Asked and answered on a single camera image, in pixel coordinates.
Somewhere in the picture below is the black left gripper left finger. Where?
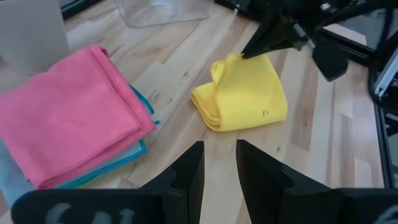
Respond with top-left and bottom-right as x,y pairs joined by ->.
11,140 -> 206,224

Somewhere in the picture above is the clear plastic bin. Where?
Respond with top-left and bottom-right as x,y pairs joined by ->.
114,0 -> 210,29

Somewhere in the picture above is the black aluminium table frame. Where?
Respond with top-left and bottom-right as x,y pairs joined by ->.
214,0 -> 398,189

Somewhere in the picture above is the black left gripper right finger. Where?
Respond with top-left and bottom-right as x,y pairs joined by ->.
235,139 -> 398,224

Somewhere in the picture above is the turquoise microfiber towel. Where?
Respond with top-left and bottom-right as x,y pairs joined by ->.
57,85 -> 162,190

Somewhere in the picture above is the white plant pot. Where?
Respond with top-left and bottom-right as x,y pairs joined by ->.
0,0 -> 72,76

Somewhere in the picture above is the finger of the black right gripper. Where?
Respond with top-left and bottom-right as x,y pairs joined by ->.
241,11 -> 301,60
312,30 -> 349,83

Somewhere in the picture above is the yellow microfiber towel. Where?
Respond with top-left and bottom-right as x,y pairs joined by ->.
190,52 -> 289,133

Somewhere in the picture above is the pink microfiber towel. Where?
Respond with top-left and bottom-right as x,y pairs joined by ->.
0,44 -> 157,190

